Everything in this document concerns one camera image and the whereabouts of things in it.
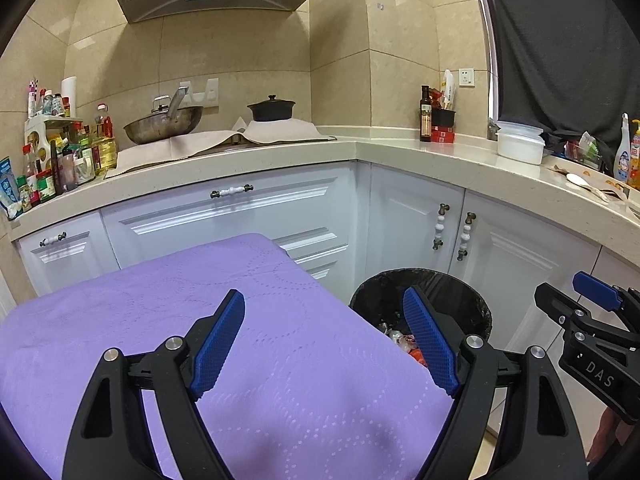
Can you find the black container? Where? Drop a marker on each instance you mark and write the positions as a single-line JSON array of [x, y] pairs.
[[443, 117]]

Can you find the white wall socket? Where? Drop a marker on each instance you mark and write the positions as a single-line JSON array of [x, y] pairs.
[[467, 77]]

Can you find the wide white cabinet front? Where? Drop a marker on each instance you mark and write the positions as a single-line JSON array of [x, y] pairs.
[[200, 215]]

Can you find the red plastic bag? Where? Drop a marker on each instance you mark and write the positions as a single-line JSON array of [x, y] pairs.
[[416, 356]]

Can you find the narrow white cabinet door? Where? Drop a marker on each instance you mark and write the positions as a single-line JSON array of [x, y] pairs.
[[400, 220]]

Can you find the beige paper sheet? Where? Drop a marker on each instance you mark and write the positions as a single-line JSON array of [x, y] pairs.
[[175, 152], [280, 130]]

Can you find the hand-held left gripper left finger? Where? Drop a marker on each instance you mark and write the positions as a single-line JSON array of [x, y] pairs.
[[220, 345]]

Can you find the white spray bottle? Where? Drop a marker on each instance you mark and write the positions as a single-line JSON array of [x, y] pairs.
[[622, 157]]

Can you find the black lidded pot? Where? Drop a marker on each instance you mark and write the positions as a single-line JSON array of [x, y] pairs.
[[271, 109]]

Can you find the red printed box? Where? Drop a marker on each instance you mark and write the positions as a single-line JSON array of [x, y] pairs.
[[443, 135]]

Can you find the white spoon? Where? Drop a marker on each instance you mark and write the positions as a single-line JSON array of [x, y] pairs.
[[577, 180]]

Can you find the yellow cooking oil bottle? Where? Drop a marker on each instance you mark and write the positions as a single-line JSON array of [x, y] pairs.
[[106, 145]]

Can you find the black-lined trash bin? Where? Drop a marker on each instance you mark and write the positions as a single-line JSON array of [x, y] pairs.
[[450, 300]]

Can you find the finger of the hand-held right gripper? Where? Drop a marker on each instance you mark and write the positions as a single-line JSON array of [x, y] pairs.
[[595, 292], [570, 317]]

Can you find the red snack packet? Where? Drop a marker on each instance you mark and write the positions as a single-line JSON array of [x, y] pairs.
[[436, 100]]

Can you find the steel wok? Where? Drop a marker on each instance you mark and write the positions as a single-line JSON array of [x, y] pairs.
[[160, 127]]

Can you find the group of condiment jars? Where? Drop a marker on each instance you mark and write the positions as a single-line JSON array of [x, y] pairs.
[[45, 185]]

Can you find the purple tablecloth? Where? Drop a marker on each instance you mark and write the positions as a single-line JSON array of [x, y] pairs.
[[150, 300]]

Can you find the white lidded container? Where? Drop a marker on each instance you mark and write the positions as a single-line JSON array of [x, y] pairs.
[[520, 145]]

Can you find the small white cabinet drawer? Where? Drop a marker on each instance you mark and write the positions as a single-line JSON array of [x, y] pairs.
[[65, 265]]

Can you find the orange pump bottle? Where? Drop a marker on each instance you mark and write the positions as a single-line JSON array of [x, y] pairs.
[[635, 160]]

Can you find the person's right forearm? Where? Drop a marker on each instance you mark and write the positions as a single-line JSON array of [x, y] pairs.
[[607, 435]]

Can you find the speckled kitchen countertop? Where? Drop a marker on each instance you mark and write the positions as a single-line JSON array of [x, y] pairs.
[[400, 155]]

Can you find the flattened cardboard box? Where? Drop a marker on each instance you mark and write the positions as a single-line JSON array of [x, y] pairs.
[[610, 190]]

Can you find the clear box with packets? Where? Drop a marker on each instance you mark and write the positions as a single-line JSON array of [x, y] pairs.
[[585, 150]]

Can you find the tall white packet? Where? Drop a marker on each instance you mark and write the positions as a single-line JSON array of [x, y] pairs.
[[448, 89]]

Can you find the blue white pouch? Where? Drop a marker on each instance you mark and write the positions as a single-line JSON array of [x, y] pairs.
[[10, 190]]

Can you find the paper towel roll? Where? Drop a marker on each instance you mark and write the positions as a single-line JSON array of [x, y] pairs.
[[69, 95]]

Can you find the dark grey curtain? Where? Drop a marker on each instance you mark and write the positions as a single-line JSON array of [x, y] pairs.
[[565, 45]]

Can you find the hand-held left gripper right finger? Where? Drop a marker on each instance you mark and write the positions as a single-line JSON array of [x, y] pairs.
[[430, 340]]

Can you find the white spice rack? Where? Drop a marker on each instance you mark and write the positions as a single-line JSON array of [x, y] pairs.
[[42, 127]]

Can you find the dark oil bottle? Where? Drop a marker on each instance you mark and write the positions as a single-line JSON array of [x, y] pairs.
[[425, 117]]

